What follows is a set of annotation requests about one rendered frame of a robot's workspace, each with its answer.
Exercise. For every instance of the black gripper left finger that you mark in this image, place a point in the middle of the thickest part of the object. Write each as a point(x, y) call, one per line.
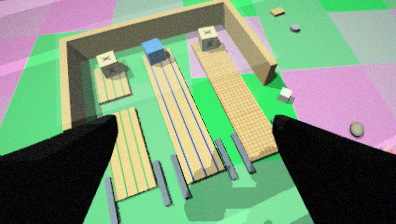
point(55, 180)

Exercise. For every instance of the grey short cylinder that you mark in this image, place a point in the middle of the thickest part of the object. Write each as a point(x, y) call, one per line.
point(295, 28)

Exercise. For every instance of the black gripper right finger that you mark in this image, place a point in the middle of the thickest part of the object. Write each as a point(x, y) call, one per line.
point(341, 181)

